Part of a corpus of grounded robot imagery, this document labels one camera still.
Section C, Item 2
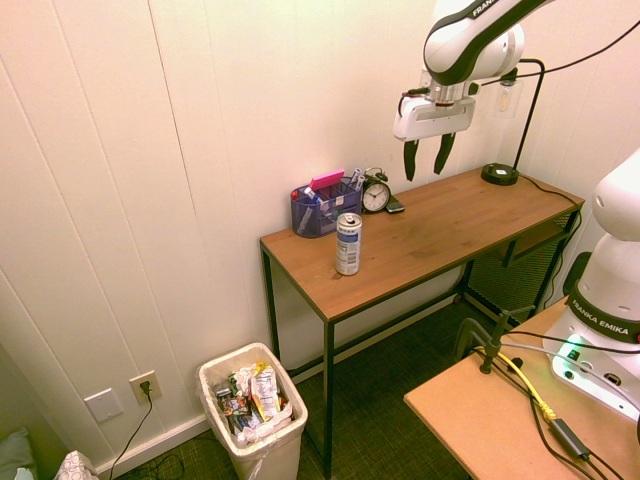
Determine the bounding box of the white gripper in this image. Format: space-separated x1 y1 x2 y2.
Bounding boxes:
392 85 477 182

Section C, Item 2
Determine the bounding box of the silver blue drink can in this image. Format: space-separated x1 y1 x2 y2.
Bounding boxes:
335 212 363 277

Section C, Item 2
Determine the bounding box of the white plastic trash bin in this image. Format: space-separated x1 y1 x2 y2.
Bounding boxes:
196 341 310 480

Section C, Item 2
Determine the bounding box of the black alarm clock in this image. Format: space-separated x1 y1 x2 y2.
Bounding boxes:
360 167 393 215

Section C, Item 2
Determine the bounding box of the black desk lamp glass shade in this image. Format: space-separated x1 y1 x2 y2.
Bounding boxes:
480 58 547 187

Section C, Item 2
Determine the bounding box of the pink sticky note pad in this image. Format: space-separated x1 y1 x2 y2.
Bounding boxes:
309 169 347 192

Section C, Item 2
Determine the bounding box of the blue mesh desk organizer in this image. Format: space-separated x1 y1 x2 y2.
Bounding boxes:
290 175 364 239

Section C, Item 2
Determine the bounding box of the black metal clamp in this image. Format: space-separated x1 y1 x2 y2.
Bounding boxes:
452 306 534 377

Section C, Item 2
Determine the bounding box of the plywood robot mounting table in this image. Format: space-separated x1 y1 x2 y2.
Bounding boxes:
403 296 640 480

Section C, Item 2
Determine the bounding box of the white snack bag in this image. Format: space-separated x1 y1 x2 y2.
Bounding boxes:
248 361 285 422

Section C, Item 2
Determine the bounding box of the crumpled white paper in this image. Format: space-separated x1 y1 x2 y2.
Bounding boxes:
233 366 259 397

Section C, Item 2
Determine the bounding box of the colourful candy wrapper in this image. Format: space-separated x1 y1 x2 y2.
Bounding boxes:
216 393 252 420

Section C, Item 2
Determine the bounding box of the black adapter box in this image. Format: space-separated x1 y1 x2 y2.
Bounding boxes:
548 418 593 462

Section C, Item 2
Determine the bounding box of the patterned tissue box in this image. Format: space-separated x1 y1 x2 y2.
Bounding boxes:
51 449 101 480

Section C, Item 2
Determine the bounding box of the pale teal cloth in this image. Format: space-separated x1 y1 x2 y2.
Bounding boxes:
0 425 39 480

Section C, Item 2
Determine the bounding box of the wooden table black metal frame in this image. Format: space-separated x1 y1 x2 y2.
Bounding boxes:
259 166 586 479

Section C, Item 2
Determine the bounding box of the black lamp cord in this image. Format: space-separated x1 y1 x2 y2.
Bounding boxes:
518 173 587 306

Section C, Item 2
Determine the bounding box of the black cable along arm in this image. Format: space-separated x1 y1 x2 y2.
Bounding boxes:
518 18 640 77

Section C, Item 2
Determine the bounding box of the grey cable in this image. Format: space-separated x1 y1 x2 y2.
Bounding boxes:
499 341 640 402

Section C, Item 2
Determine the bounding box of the yellow network cable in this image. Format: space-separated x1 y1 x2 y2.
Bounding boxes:
473 344 558 422

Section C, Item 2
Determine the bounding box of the cream wall outlet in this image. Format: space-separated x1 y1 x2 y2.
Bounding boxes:
128 369 164 406

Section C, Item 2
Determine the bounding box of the black power cord with plug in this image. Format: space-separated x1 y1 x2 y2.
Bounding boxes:
108 380 187 480

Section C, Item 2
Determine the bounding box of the blank white wall plate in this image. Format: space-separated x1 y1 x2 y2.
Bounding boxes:
83 387 125 425

